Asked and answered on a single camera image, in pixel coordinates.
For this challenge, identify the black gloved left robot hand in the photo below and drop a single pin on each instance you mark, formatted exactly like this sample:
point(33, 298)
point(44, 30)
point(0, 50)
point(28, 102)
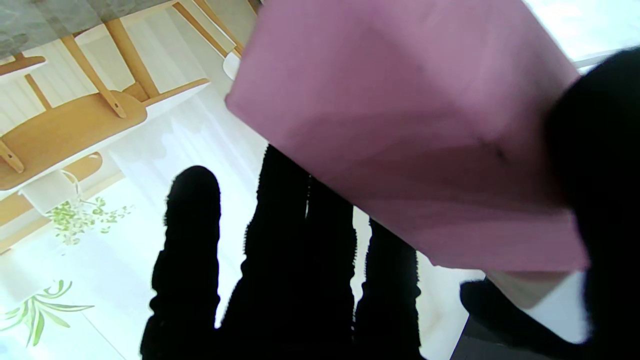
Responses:
point(505, 315)

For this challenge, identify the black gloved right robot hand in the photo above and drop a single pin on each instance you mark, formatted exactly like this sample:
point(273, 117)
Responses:
point(295, 280)

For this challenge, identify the white square jar lid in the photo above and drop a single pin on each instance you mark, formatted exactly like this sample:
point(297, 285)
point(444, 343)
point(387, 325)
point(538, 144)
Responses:
point(540, 295)

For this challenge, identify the square pink jar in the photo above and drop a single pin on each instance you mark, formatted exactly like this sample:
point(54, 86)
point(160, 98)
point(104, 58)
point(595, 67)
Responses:
point(410, 135)

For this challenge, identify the wooden chair white seat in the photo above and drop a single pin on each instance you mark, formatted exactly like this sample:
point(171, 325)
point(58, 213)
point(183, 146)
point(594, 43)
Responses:
point(231, 65)

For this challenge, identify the small potted herb plant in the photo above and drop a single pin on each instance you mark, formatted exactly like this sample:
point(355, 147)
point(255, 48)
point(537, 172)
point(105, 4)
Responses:
point(75, 210)

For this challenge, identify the spiky leaf potted plant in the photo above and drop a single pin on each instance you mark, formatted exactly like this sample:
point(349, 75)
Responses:
point(42, 307)

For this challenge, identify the wooden dining table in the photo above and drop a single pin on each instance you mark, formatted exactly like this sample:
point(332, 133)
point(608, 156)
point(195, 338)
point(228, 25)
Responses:
point(75, 130)

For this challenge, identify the slanted wooden chair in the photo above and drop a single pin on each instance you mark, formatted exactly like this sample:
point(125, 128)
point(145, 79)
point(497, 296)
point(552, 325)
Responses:
point(20, 75)

